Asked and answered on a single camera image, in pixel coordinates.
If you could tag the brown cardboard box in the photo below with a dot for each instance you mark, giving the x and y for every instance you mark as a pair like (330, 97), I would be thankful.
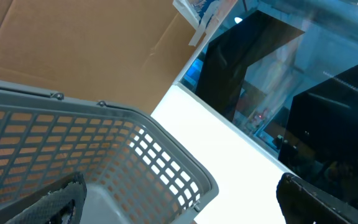
(122, 51)

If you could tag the grey plastic shopping basket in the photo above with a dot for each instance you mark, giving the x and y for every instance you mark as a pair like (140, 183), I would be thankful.
(135, 171)

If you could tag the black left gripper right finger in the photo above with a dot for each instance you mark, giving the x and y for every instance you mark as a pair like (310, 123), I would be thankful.
(303, 203)

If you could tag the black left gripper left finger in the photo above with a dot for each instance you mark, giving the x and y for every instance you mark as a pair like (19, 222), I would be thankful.
(59, 202)

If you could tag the glass window pane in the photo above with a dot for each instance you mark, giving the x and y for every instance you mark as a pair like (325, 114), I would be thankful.
(285, 73)

